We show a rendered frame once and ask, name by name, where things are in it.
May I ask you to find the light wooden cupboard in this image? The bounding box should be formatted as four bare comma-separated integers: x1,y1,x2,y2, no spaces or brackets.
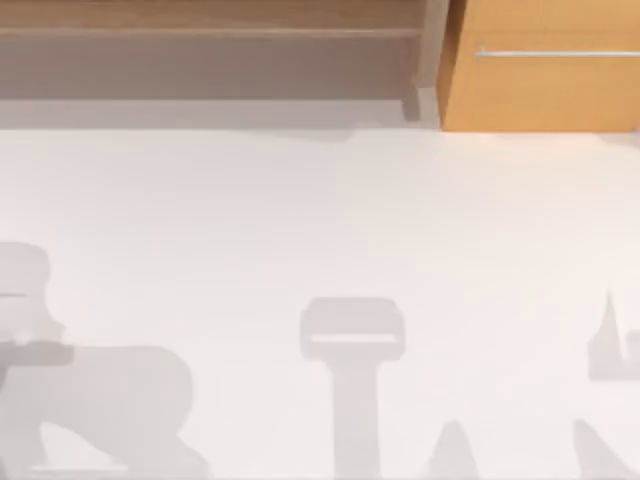
435,0,640,134

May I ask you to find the wooden drawer front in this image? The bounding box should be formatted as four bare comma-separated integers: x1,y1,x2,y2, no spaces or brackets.
442,0,640,133

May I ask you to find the long metal handle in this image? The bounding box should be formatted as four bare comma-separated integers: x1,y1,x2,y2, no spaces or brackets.
474,46,640,59

